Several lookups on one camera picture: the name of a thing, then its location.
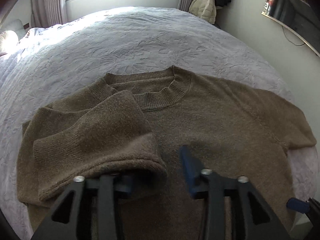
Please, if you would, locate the brown knit sweater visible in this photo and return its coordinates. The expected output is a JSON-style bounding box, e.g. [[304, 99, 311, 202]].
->
[[17, 66, 317, 239]]

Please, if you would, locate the lavender embossed bed cover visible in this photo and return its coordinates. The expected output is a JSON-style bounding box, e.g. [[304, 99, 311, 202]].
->
[[1, 7, 315, 239]]

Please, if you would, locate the cream pillow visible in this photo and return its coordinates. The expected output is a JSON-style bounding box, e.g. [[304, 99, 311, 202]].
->
[[0, 30, 19, 56]]

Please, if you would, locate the grey tufted headboard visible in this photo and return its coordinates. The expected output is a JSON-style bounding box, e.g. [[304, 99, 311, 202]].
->
[[1, 19, 27, 40]]

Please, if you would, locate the cream puffer jacket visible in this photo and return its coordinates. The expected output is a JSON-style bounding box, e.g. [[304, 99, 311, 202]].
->
[[188, 0, 216, 24]]

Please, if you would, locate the television cable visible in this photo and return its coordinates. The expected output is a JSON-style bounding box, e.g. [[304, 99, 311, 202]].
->
[[281, 24, 306, 47]]

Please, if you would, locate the wall mounted television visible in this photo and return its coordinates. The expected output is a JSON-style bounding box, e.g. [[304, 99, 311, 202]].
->
[[261, 0, 319, 55]]

